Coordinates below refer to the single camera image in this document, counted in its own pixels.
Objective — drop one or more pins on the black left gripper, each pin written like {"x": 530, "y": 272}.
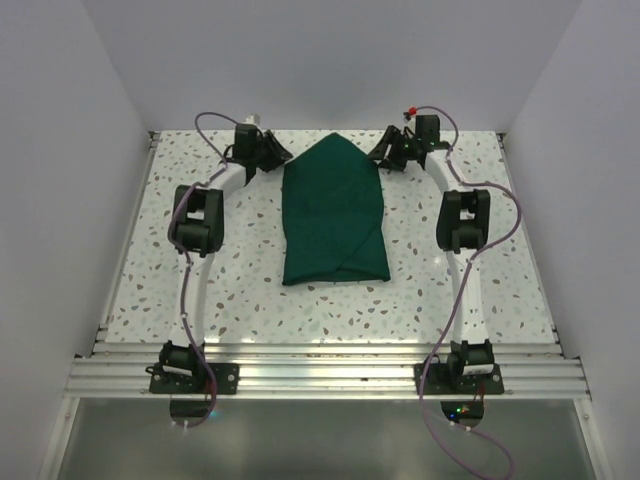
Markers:
{"x": 278, "y": 154}

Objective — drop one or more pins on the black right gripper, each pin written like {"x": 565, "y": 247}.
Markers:
{"x": 391, "y": 138}

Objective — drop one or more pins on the green surgical cloth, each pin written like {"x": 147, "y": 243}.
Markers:
{"x": 332, "y": 214}

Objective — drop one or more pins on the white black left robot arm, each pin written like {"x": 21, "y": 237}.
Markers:
{"x": 196, "y": 231}

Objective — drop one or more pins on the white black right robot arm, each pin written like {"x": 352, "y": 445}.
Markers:
{"x": 462, "y": 230}

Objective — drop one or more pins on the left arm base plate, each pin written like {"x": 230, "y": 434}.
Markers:
{"x": 227, "y": 377}

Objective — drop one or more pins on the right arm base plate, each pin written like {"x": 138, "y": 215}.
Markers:
{"x": 440, "y": 381}

